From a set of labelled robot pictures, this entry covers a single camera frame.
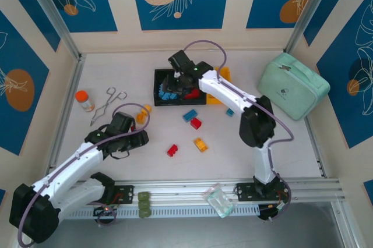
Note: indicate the green rubber block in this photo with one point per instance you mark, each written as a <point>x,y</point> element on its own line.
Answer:
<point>144,213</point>
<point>144,204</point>
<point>144,195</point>

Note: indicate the aluminium upright post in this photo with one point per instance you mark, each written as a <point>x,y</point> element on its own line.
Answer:
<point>309,12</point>
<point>52,12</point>

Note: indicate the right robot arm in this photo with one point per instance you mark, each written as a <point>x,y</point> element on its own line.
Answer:
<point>256,123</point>

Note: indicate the orange capped bottle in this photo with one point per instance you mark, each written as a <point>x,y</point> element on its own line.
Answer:
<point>84,101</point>

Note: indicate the tall red lego brick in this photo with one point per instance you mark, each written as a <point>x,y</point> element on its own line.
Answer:
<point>196,123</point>

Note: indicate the aluminium table side rail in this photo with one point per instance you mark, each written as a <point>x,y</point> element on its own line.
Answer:
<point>66,114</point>
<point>316,149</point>

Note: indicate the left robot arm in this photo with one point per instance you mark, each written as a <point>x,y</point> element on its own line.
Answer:
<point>67,163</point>

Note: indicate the yellow striped lego brick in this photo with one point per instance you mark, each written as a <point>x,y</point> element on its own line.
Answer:
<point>201,144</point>

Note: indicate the mint green zip case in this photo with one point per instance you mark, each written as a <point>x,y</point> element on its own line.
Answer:
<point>288,85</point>

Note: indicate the long red lego brick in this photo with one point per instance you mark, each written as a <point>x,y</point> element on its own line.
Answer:
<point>193,94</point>
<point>172,150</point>

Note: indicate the small blue lego brick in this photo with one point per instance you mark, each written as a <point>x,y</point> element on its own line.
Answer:
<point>230,112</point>

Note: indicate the clear plastic zip bag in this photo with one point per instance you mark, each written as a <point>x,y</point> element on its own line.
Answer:
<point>220,201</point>

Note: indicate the long aluminium base rail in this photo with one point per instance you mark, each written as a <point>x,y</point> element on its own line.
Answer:
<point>189,185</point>

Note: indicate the yellow plastic bin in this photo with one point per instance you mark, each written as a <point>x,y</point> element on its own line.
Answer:
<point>225,73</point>

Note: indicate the metal tongs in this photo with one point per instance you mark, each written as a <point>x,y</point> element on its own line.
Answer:
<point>94,120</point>

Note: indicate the long blue lego brick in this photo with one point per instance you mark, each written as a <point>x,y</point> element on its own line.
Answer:
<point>190,115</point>
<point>162,88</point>
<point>172,96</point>

